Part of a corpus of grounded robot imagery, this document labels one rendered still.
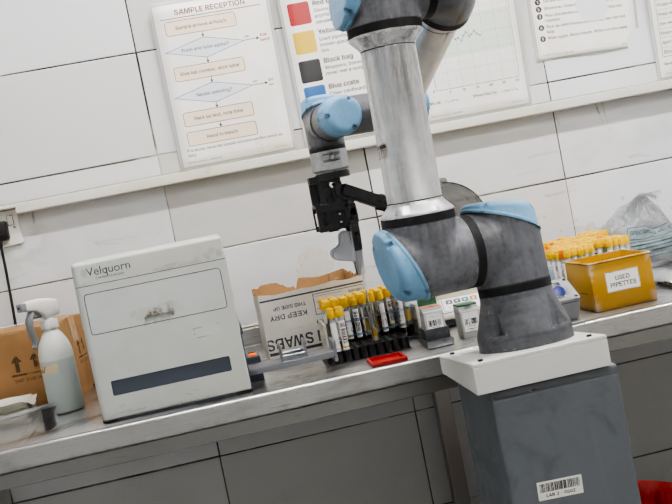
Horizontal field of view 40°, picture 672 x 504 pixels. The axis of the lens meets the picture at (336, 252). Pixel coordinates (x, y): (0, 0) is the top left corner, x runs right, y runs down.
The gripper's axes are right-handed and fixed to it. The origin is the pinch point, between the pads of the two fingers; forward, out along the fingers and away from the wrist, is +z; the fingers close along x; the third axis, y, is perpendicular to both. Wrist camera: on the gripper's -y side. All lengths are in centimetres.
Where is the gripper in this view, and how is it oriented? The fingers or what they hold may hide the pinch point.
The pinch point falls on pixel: (360, 267)
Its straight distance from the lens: 186.8
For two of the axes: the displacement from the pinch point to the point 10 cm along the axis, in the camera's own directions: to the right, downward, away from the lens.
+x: 1.4, 0.3, -9.9
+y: -9.7, 2.0, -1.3
